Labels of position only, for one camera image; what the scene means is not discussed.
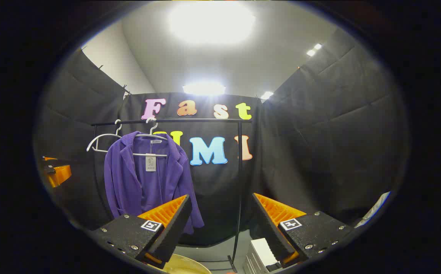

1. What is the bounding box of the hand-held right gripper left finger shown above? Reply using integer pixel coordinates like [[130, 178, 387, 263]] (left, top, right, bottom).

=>
[[91, 194, 192, 270]]

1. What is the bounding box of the white sheet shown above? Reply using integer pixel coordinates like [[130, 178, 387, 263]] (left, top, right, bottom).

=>
[[354, 191, 391, 228]]

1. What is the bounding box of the white plastic hanger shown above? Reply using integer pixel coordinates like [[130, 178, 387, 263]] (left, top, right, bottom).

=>
[[86, 119, 124, 153], [132, 117, 168, 158]]

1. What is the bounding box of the large ceiling light panel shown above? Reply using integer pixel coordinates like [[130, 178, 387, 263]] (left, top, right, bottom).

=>
[[169, 2, 255, 46]]

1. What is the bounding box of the purple corduroy jacket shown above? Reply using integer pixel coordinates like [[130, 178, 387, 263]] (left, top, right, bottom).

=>
[[104, 131, 205, 234]]

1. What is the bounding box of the black backdrop cloth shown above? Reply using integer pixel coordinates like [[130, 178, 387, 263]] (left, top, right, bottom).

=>
[[34, 29, 409, 248]]

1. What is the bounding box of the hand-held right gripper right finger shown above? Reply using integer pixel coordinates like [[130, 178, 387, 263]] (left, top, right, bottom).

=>
[[252, 193, 356, 269]]

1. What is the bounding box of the black metal clothes rack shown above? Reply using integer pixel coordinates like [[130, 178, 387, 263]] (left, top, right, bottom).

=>
[[91, 119, 253, 273]]

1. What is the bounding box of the beige laundry hamper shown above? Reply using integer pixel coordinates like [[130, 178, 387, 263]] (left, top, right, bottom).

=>
[[161, 254, 213, 274]]

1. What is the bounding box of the white ribbed crate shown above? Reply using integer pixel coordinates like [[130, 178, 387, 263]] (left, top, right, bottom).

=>
[[243, 238, 281, 274]]

